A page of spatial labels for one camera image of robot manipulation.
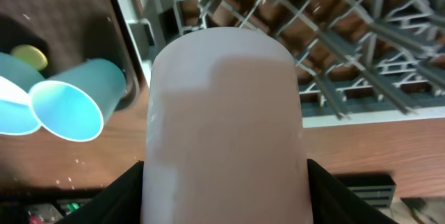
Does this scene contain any pink cup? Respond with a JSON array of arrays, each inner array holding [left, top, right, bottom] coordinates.
[[141, 27, 313, 224]]

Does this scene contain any light blue rice bowl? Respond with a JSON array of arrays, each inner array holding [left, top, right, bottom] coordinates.
[[1, 53, 45, 136]]

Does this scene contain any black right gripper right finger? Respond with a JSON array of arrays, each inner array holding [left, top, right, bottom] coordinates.
[[307, 159, 396, 224]]

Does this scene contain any yellow plastic spoon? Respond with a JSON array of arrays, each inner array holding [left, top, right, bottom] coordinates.
[[11, 45, 48, 71]]

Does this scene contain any small blue cup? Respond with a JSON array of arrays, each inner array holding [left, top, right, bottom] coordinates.
[[29, 58, 127, 142]]

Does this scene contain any dark brown serving tray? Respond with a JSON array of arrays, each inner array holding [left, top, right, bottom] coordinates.
[[1, 0, 140, 110]]

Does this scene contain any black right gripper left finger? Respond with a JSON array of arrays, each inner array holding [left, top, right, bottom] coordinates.
[[57, 161, 144, 224]]

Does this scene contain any grey dishwasher rack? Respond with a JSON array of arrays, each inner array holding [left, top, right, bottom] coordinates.
[[117, 0, 444, 128]]

